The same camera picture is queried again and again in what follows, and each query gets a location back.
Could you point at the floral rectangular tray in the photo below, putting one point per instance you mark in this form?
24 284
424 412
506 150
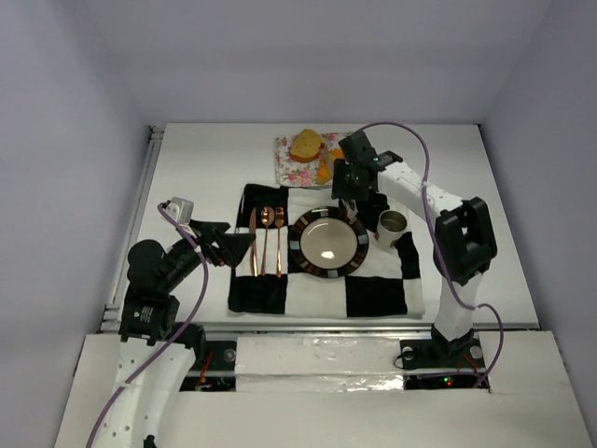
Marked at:
290 173

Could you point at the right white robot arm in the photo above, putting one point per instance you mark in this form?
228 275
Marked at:
461 230

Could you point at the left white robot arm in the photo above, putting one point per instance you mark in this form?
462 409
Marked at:
156 351

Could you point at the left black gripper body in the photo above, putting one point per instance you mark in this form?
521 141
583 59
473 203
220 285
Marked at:
205 241

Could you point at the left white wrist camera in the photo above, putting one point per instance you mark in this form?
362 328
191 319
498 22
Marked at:
180 210

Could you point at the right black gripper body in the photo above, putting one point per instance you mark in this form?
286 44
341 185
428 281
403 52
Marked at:
348 190

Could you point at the copper spoon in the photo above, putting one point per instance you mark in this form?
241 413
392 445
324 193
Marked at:
267 218

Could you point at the copper fork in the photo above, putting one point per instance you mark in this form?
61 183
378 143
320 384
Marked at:
279 223

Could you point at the metal cup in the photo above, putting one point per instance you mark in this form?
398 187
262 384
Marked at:
392 225

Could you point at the vertical aluminium rail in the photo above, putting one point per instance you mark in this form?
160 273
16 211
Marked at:
112 308

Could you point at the black and white checkered cloth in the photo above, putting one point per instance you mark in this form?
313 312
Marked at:
387 284

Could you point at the striped rim ceramic plate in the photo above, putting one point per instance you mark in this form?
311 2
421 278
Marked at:
325 243

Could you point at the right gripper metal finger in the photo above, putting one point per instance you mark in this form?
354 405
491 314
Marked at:
353 211
345 207

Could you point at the yellow bread slice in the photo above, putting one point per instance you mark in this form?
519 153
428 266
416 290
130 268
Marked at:
306 146

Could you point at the copper knife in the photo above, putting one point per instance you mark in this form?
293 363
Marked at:
253 249

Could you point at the orange croissant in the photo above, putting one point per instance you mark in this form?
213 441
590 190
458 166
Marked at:
326 167

